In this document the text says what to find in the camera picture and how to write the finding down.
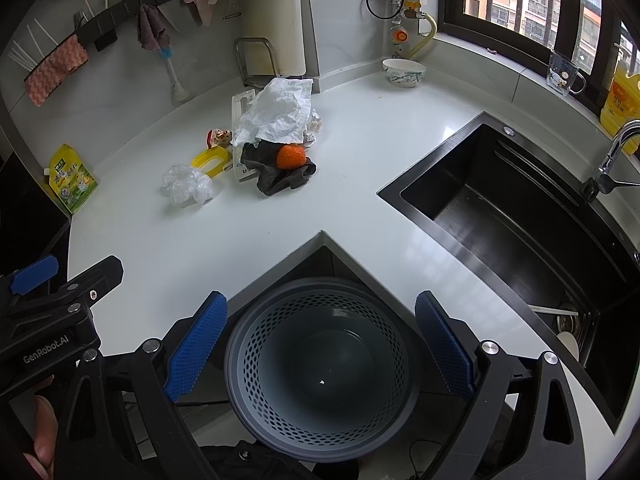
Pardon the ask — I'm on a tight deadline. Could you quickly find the yellow plastic piece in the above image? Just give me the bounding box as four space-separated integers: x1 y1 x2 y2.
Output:
191 146 231 178

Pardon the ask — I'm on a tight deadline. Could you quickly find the white patterned ceramic bowl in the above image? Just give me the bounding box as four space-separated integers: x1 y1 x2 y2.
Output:
382 58 426 88

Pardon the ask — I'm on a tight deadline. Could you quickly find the yellow gas hose valve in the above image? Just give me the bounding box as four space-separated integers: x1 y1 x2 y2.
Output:
390 0 438 60

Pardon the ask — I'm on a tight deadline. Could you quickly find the dark grey cloth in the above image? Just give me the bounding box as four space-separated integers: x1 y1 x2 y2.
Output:
241 140 317 196

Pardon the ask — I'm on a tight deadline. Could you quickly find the metal cutting board rack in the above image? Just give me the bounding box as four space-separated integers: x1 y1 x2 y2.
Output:
233 37 280 90

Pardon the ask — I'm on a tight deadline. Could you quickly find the pink wavy sponge cloth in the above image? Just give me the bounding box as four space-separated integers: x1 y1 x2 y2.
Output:
25 35 88 107

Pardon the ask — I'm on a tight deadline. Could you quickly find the clear plastic bag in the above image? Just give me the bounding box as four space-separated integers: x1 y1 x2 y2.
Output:
162 164 214 206

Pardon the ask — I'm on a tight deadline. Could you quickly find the blue white bottle brush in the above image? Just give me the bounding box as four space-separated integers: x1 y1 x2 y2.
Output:
160 48 191 103

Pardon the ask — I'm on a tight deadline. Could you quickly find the white cutting board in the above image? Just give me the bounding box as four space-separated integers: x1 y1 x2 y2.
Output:
240 0 306 77

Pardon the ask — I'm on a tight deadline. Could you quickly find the black stovetop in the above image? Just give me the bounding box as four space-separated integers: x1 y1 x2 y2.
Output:
0 154 70 278

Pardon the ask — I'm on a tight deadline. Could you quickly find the person's left hand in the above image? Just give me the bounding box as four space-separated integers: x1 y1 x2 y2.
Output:
23 396 58 479

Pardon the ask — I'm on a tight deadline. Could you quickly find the chrome faucet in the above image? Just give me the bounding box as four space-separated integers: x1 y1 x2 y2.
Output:
580 119 640 203

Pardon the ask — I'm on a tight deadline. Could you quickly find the black kitchen sink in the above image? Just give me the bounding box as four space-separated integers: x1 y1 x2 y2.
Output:
380 113 639 429

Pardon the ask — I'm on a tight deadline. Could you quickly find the yellow green detergent pouch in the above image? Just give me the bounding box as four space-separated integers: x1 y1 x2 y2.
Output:
43 144 98 214

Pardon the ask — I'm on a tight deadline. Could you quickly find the glass mug with print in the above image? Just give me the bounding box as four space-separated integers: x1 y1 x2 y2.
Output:
547 51 587 96

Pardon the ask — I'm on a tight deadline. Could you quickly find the grey perforated trash bin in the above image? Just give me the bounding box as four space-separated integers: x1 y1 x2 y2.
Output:
224 278 420 463

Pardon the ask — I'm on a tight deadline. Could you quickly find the white toothpaste box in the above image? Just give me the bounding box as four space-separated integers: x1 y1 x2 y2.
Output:
229 88 260 183

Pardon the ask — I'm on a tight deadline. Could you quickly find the purple grey hanging rag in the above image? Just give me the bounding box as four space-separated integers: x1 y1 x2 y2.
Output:
138 3 170 53

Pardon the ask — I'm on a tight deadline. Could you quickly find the red white snack wrapper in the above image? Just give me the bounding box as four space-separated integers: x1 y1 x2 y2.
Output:
205 129 232 148

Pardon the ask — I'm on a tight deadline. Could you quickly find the yellow oil bottle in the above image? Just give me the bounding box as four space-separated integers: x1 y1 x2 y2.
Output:
600 61 640 136

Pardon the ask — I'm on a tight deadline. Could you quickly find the black wall hook rail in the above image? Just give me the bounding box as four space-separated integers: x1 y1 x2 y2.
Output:
75 0 172 47

